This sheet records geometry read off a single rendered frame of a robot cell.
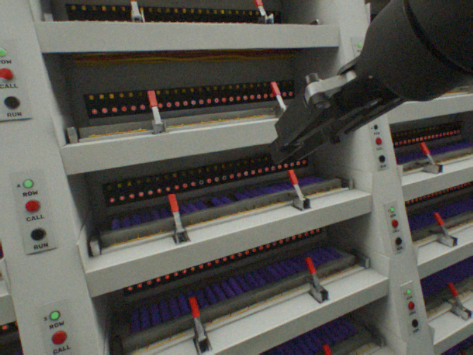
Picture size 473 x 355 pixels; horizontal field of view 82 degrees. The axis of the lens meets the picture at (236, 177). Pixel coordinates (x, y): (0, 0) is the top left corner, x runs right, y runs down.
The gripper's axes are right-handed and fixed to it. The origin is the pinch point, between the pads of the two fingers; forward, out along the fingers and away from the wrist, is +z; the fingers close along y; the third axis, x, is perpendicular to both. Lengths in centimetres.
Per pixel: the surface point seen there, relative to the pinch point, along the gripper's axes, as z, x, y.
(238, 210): 27.0, -4.5, -0.7
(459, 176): 22, -10, 63
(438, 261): 26, -30, 48
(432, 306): 36, -44, 51
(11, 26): 12.3, 29.6, -33.4
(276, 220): 20.7, -8.7, 4.4
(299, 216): 21.0, -9.2, 9.7
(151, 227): 26.5, -3.8, -19.2
